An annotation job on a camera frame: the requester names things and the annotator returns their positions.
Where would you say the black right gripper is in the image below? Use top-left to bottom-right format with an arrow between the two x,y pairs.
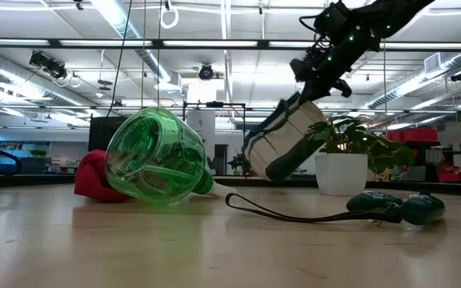
297,38 -> 380,106

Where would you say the beige gardening bag green trim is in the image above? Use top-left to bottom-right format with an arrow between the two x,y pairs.
241,91 -> 328,182

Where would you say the dark green tool black strap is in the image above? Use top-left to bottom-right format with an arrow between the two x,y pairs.
225,190 -> 447,226

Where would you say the green transparent spray bottle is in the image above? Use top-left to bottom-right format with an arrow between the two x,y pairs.
104,106 -> 238,206

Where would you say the red cloth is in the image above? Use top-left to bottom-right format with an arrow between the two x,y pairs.
73,149 -> 131,203

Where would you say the green leafy plant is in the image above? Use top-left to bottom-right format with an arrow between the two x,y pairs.
306,115 -> 415,176

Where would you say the white square plant pot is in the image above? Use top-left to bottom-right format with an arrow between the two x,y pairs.
314,153 -> 370,197

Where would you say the red storage bins row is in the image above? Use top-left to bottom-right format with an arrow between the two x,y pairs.
386,127 -> 439,143

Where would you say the single red bin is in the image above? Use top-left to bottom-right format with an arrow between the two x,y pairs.
436,166 -> 461,184

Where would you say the black monitor screen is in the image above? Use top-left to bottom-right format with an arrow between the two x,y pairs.
88,116 -> 128,152

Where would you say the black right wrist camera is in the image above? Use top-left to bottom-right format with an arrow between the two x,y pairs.
290,58 -> 316,83

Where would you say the black round ceiling camera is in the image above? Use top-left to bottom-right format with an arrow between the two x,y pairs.
198,63 -> 214,81

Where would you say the thin black hanging cable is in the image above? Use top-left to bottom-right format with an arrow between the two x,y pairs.
106,0 -> 134,118

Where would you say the black ceiling camera cluster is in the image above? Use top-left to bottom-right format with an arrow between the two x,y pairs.
29,50 -> 68,80

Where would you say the black aluminium table frame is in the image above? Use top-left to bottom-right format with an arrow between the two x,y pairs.
0,172 -> 461,198

